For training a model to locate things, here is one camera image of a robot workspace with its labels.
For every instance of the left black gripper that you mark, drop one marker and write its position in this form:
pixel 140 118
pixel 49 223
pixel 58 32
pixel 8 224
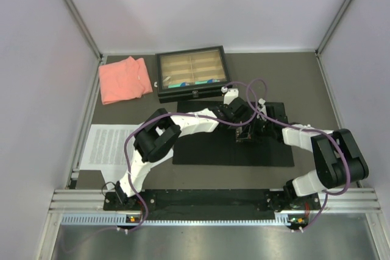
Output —
pixel 237 120

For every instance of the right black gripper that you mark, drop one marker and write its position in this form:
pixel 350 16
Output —
pixel 246 134

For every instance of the black ring binder folder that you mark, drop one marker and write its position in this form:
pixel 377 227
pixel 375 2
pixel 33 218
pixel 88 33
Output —
pixel 220 148

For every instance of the printed white paper sheet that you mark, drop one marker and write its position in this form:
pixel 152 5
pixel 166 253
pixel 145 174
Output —
pixel 104 148

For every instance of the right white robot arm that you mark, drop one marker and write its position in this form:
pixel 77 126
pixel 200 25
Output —
pixel 337 156

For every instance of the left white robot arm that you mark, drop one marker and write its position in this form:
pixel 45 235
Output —
pixel 151 141

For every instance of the black glass-lid compartment box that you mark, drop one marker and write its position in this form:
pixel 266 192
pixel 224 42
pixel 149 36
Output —
pixel 191 74

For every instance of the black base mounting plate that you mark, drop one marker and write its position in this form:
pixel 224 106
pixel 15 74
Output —
pixel 222 204

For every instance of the pink folded cloth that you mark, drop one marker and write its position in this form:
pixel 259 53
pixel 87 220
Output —
pixel 124 80

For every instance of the lower white paper sheet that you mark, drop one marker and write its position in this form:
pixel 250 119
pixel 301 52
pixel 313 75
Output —
pixel 112 173

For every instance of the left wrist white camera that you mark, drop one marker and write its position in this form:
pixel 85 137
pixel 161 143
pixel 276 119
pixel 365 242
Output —
pixel 229 94

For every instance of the wrist white camera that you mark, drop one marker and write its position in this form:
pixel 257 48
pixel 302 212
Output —
pixel 261 102
pixel 229 94

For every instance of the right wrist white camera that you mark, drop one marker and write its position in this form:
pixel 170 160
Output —
pixel 261 102

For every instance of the grey slotted cable duct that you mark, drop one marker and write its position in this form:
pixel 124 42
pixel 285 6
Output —
pixel 124 220

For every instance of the aluminium frame rail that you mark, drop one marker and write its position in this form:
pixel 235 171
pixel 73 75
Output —
pixel 81 25

